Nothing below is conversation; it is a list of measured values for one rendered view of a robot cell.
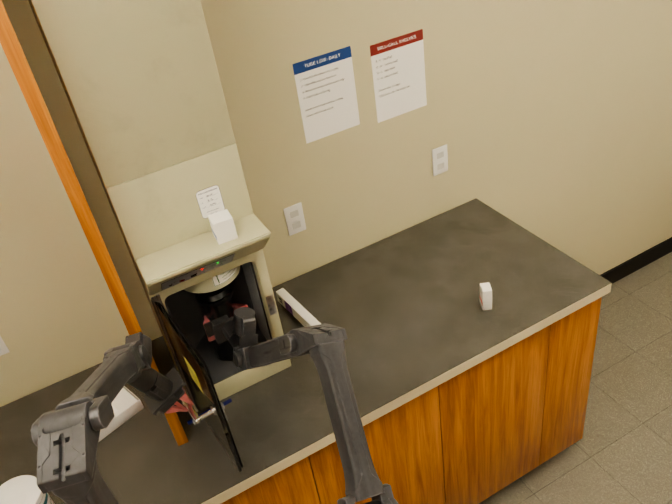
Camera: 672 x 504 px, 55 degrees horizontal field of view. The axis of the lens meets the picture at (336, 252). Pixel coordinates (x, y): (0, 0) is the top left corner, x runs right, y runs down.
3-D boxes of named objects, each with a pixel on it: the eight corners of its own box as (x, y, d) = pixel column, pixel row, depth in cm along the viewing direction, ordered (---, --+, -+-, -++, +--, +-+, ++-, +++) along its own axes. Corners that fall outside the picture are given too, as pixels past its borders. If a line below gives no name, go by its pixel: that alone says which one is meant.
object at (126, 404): (78, 423, 193) (73, 414, 191) (123, 390, 202) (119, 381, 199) (98, 443, 186) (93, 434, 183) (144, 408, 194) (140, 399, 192)
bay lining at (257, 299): (174, 342, 205) (139, 254, 184) (248, 310, 213) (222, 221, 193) (198, 390, 187) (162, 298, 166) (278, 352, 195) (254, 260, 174)
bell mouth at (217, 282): (170, 270, 185) (165, 255, 182) (227, 247, 191) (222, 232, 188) (189, 302, 172) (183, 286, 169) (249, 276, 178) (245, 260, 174)
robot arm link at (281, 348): (293, 356, 133) (338, 347, 138) (287, 329, 134) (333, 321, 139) (232, 373, 170) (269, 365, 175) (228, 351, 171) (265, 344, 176)
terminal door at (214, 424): (196, 402, 186) (155, 298, 163) (243, 474, 164) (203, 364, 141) (194, 404, 186) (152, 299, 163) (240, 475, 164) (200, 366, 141)
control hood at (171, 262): (146, 291, 163) (133, 259, 157) (261, 243, 173) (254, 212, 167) (158, 315, 154) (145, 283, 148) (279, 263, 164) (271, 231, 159)
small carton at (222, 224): (213, 235, 161) (207, 215, 157) (232, 228, 162) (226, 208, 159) (218, 245, 157) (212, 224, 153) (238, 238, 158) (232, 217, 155)
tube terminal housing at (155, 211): (170, 363, 209) (85, 151, 164) (261, 322, 219) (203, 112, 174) (194, 413, 190) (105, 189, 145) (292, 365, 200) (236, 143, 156)
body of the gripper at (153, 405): (147, 400, 154) (126, 388, 149) (178, 369, 155) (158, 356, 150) (157, 417, 150) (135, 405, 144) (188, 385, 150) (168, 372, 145)
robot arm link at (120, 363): (38, 456, 101) (105, 437, 101) (26, 423, 100) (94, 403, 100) (110, 372, 143) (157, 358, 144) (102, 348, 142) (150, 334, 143)
